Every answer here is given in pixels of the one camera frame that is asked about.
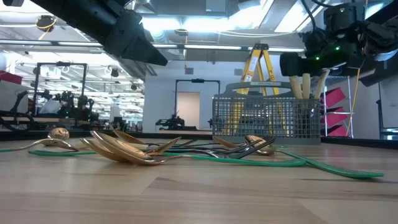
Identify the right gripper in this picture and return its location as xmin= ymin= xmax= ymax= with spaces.
xmin=279 ymin=29 xmax=366 ymax=77

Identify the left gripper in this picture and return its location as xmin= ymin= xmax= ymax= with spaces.
xmin=62 ymin=0 xmax=169 ymax=67

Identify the grey mesh cutlery basket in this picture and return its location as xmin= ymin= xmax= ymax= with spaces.
xmin=212 ymin=81 xmax=322 ymax=146

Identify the yellow stepladder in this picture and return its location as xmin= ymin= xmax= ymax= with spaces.
xmin=228 ymin=42 xmax=287 ymax=138

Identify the red storage bin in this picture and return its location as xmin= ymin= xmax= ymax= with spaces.
xmin=326 ymin=124 xmax=349 ymax=138
xmin=0 ymin=70 xmax=24 ymax=85
xmin=323 ymin=86 xmax=346 ymax=109
xmin=323 ymin=106 xmax=349 ymax=128

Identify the white metal shelf rack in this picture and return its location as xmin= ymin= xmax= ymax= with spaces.
xmin=322 ymin=76 xmax=355 ymax=138

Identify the ceiling light strip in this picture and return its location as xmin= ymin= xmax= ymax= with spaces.
xmin=152 ymin=43 xmax=307 ymax=54

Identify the background robot workstation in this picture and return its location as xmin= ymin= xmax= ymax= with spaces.
xmin=0 ymin=60 xmax=103 ymax=132

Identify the pile of gold cutlery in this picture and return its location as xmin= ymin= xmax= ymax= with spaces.
xmin=0 ymin=129 xmax=398 ymax=149

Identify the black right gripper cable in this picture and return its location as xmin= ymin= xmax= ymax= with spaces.
xmin=300 ymin=0 xmax=326 ymax=32

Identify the metal ceiling duct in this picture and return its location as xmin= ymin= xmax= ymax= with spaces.
xmin=133 ymin=0 xmax=240 ymax=18

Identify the black background gantry frame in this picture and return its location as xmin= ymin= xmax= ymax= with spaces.
xmin=175 ymin=78 xmax=221 ymax=131

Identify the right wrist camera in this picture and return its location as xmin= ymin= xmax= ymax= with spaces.
xmin=323 ymin=3 xmax=358 ymax=30

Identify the orange hanging cable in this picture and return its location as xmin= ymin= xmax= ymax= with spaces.
xmin=345 ymin=67 xmax=363 ymax=138

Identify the ceiling cable reel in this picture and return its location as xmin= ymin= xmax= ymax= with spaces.
xmin=35 ymin=14 xmax=58 ymax=34

